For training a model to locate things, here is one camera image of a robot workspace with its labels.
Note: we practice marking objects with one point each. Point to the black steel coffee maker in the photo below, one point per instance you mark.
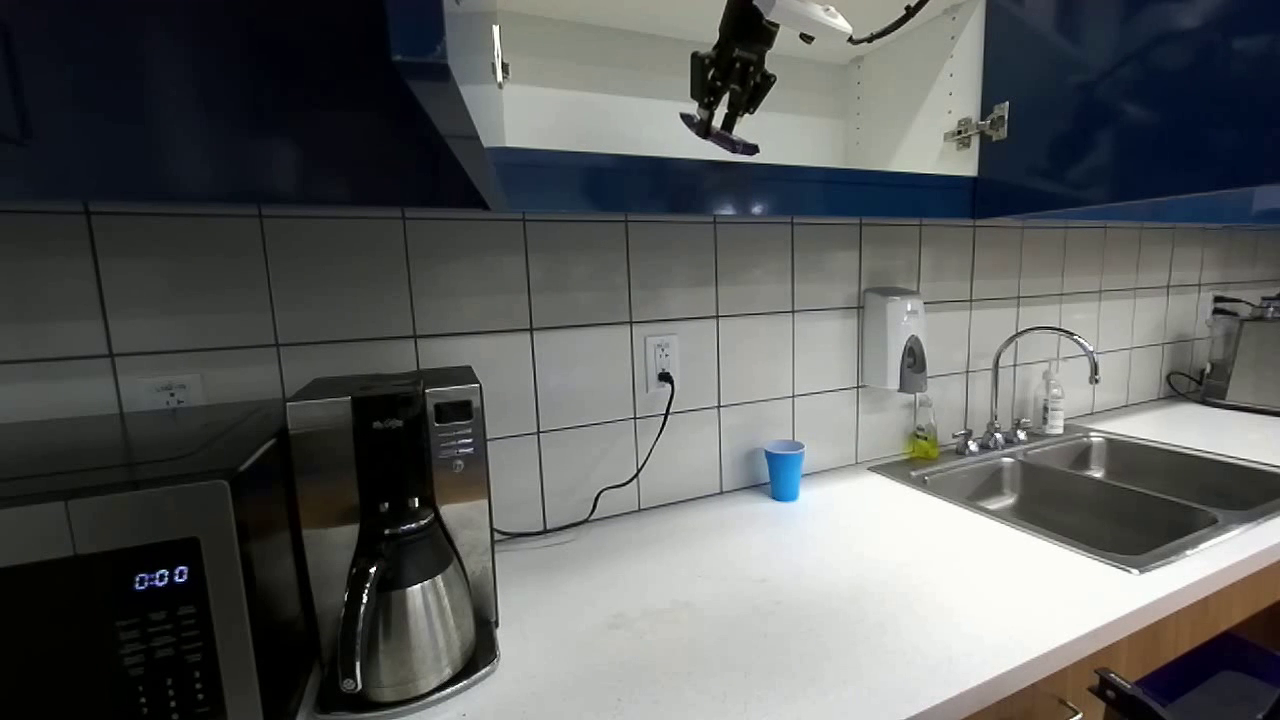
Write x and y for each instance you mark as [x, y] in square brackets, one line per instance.
[454, 454]

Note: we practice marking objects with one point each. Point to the purple protein bar packet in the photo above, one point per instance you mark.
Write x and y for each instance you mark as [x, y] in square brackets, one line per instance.
[720, 133]

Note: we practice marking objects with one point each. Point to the white wall soap dispenser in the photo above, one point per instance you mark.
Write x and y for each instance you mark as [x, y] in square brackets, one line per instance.
[891, 342]

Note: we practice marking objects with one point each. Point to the white wall outlet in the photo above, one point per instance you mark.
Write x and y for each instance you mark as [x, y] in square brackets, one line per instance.
[174, 393]
[663, 353]

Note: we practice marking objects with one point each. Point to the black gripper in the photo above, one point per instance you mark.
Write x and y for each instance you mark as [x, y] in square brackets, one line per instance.
[748, 39]

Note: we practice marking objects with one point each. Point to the small white pump bottle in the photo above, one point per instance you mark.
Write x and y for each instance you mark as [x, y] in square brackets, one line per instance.
[1052, 406]

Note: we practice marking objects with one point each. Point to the wooden base cabinet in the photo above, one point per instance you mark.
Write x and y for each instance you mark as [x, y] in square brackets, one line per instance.
[1132, 647]

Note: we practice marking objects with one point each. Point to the yellow dish soap bottle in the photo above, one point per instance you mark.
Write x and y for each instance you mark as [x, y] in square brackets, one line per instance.
[921, 446]

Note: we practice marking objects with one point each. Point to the silver toaster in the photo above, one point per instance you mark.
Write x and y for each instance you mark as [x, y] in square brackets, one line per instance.
[1248, 353]

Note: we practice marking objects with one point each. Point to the black microwave oven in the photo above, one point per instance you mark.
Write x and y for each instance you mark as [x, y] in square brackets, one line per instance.
[132, 572]

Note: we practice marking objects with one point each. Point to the chrome gooseneck faucet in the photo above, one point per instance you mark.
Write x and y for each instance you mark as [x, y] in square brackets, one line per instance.
[1022, 342]

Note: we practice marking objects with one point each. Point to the dark blue seat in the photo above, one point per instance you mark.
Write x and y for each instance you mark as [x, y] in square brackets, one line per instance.
[1201, 683]

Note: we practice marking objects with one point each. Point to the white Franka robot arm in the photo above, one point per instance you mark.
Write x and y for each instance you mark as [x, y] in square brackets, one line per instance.
[852, 10]

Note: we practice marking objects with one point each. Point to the open blue cabinet door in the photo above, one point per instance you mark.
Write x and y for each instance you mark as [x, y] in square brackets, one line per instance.
[1144, 92]

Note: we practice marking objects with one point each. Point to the blue plastic cup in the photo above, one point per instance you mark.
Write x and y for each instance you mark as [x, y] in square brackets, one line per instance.
[787, 475]

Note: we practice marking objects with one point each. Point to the stainless steel coffee carafe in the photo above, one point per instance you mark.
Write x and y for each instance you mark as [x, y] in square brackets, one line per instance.
[413, 625]

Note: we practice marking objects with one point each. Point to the closed blue wall cabinet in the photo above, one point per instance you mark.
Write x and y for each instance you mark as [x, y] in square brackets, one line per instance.
[202, 92]

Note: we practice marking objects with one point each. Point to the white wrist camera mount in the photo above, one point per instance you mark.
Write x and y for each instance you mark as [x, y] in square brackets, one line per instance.
[812, 19]

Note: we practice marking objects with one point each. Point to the stainless steel double sink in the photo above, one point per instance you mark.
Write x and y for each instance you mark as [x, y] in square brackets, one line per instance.
[1065, 502]

